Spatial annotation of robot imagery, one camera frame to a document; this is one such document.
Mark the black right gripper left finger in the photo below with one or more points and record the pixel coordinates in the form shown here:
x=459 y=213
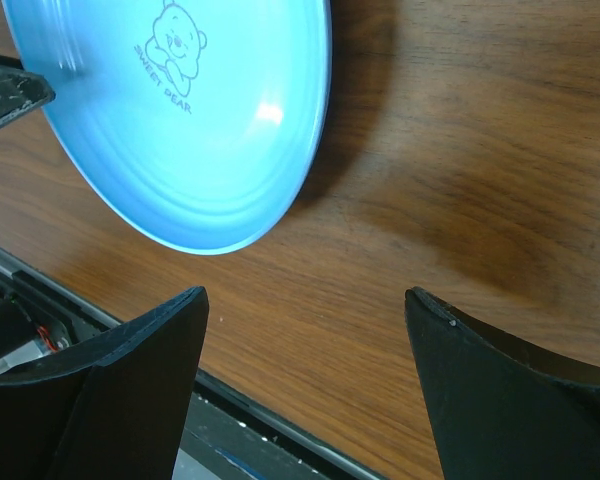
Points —
x=111 y=407

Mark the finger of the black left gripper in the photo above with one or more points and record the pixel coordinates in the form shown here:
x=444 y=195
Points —
x=20 y=93

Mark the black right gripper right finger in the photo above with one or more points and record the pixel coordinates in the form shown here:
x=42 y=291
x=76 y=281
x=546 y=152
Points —
x=501 y=407

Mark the blue plate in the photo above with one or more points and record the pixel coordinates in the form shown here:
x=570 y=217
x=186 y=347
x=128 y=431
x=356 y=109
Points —
x=197 y=122

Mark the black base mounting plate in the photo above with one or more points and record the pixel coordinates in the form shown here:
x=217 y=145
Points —
x=226 y=435

